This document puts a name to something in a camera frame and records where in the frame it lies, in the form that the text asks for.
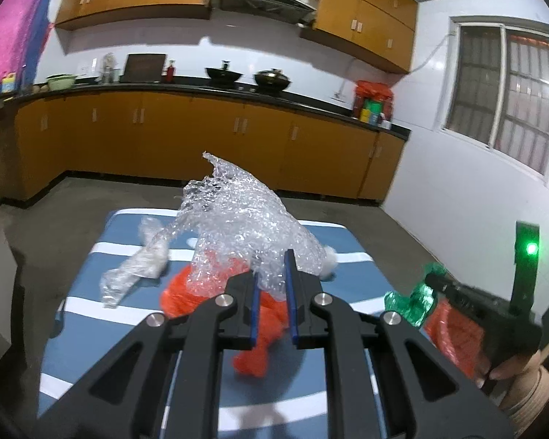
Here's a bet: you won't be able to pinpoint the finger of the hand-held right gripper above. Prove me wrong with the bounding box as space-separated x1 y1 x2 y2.
423 273 464 308

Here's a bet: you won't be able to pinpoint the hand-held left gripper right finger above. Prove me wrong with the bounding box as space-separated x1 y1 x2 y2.
284 249 516 439

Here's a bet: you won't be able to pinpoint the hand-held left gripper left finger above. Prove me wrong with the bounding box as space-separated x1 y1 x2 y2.
37 271 262 439

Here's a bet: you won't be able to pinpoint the teal green plastic bag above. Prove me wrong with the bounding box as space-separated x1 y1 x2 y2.
384 263 438 328

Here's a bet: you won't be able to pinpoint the red lined waste basket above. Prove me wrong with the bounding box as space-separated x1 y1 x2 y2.
422 302 491 378

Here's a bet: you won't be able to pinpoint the clear bubble wrap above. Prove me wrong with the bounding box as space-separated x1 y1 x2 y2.
174 151 337 303

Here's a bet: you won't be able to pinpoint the person's right hand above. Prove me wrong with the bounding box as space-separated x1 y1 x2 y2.
484 350 546 382

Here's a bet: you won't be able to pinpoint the large red plastic bag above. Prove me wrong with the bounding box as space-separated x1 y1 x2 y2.
160 258 294 378

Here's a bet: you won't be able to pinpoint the clear plastic bag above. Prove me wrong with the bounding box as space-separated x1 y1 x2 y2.
100 217 171 310

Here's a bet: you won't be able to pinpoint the blue striped tablecloth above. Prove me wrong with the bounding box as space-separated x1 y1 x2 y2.
39 208 391 421

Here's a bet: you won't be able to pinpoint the wooden lower kitchen cabinets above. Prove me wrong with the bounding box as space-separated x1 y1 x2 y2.
0 91 406 203

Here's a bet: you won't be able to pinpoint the barred window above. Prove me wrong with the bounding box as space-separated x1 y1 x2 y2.
439 16 549 177

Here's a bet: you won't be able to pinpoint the black kitchen countertop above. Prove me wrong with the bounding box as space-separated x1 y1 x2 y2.
0 80 411 141

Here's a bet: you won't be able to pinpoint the red bag over containers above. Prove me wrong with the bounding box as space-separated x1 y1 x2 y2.
353 80 395 123

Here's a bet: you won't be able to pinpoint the lidded dark wok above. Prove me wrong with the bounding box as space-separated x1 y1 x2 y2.
254 68 293 93

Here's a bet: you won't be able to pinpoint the black wok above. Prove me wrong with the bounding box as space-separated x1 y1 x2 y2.
205 60 244 87

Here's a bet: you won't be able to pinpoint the brown cutting board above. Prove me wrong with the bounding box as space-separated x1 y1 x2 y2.
123 53 167 84

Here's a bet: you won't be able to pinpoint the clear bag with jars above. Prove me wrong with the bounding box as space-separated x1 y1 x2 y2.
101 52 120 84

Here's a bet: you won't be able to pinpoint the green basin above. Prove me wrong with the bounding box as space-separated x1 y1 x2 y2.
46 73 78 91

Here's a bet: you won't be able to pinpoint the pink and blue curtain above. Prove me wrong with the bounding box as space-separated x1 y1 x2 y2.
0 0 65 93

